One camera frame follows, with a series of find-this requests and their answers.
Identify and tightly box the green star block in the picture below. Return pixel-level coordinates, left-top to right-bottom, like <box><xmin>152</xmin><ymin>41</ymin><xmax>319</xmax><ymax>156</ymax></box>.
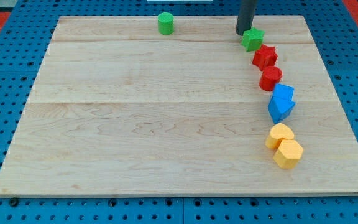
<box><xmin>241</xmin><ymin>27</ymin><xmax>265</xmax><ymax>52</ymax></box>

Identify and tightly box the red star block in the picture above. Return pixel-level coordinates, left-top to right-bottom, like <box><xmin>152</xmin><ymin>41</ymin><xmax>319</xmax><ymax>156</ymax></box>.
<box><xmin>252</xmin><ymin>44</ymin><xmax>278</xmax><ymax>71</ymax></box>

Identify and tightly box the wooden board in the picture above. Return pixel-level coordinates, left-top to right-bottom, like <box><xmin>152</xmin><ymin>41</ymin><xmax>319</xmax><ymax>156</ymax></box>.
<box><xmin>0</xmin><ymin>16</ymin><xmax>358</xmax><ymax>198</ymax></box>

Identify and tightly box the green cylinder block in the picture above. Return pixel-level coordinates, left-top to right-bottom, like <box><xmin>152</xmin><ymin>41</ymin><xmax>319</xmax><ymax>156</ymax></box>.
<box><xmin>157</xmin><ymin>12</ymin><xmax>174</xmax><ymax>35</ymax></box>

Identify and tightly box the red cylinder block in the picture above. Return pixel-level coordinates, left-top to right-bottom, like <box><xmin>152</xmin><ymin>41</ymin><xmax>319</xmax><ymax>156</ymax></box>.
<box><xmin>259</xmin><ymin>66</ymin><xmax>283</xmax><ymax>91</ymax></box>

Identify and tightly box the blue triangle block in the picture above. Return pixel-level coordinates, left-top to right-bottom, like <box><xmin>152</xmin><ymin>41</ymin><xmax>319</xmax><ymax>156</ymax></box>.
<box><xmin>268</xmin><ymin>96</ymin><xmax>296</xmax><ymax>124</ymax></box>

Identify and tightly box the yellow heart block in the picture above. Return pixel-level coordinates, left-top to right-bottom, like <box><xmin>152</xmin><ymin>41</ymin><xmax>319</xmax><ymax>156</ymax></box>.
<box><xmin>265</xmin><ymin>123</ymin><xmax>295</xmax><ymax>149</ymax></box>

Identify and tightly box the blue cube block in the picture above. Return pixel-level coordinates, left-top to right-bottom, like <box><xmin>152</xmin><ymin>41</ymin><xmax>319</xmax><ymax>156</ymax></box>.
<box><xmin>272</xmin><ymin>83</ymin><xmax>295</xmax><ymax>101</ymax></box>

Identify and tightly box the yellow hexagon block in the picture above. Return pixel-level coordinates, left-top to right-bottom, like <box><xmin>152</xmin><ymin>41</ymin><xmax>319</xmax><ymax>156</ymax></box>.
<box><xmin>273</xmin><ymin>139</ymin><xmax>304</xmax><ymax>169</ymax></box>

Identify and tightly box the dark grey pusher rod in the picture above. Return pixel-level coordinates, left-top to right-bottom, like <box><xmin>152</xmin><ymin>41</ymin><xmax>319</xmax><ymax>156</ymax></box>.
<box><xmin>236</xmin><ymin>0</ymin><xmax>258</xmax><ymax>35</ymax></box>

